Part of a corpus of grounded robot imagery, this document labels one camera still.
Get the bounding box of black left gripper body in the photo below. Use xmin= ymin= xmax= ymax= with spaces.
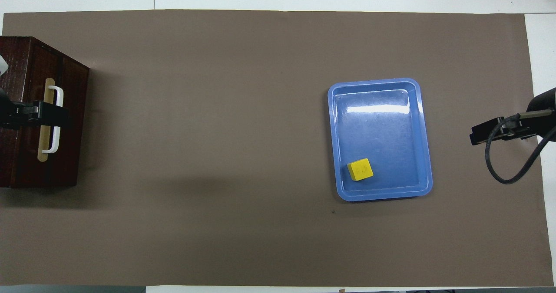
xmin=0 ymin=88 xmax=40 ymax=128

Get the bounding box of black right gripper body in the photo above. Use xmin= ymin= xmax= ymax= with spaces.
xmin=517 ymin=87 xmax=556 ymax=138

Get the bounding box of white drawer handle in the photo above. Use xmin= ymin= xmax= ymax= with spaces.
xmin=45 ymin=86 xmax=65 ymax=154

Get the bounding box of wooden drawer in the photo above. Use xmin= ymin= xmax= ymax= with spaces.
xmin=27 ymin=37 xmax=65 ymax=188

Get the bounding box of yellow cube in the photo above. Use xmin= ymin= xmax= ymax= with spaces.
xmin=347 ymin=158 xmax=374 ymax=182

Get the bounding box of dark wooden cabinet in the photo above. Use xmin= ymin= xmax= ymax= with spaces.
xmin=0 ymin=36 xmax=90 ymax=188

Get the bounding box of blue plastic tray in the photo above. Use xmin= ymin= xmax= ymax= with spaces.
xmin=328 ymin=78 xmax=434 ymax=202

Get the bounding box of brown paper table mat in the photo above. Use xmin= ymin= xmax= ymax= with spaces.
xmin=0 ymin=9 xmax=554 ymax=287

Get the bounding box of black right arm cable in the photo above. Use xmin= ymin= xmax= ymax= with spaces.
xmin=485 ymin=113 xmax=556 ymax=184

